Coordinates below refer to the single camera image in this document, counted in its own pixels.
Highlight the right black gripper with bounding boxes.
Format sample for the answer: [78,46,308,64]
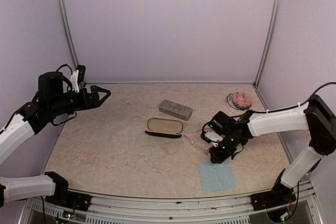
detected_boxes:
[208,132,239,164]

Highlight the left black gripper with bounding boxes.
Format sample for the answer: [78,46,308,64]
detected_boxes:
[49,84,110,116]

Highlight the blue cleaning cloth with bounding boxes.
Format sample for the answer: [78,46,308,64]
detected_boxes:
[198,160,236,194]

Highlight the grey glasses case green lining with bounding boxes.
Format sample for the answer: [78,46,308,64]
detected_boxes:
[159,100,193,121]

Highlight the black oval glasses case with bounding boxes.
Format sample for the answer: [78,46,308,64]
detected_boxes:
[144,118,184,139]

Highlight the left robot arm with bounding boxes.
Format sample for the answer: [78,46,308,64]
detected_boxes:
[1,65,111,206]

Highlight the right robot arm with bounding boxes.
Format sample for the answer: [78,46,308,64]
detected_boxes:
[202,94,335,205]

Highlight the red patterned bowl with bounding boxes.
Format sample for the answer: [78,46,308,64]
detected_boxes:
[226,92,253,115]

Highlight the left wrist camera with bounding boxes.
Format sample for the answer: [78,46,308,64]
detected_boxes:
[70,65,86,93]

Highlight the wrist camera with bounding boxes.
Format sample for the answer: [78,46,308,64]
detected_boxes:
[70,65,86,93]
[201,111,236,147]

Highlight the clear frame glasses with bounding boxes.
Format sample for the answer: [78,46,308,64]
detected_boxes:
[183,129,214,155]

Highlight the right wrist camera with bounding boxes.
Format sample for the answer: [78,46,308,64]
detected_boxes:
[201,111,236,147]

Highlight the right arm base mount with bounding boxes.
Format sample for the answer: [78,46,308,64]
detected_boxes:
[250,169,297,211]

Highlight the aluminium front rail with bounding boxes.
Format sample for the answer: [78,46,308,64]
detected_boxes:
[19,181,325,223]

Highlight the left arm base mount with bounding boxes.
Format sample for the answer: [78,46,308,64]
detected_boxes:
[44,172,91,212]

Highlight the left aluminium corner post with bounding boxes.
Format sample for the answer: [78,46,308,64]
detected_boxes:
[57,0,80,68]

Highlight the aluminium corner post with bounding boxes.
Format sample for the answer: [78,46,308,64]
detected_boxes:
[251,0,286,88]
[57,0,80,68]

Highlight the right aluminium corner post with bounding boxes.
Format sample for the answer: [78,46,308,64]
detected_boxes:
[251,0,286,88]

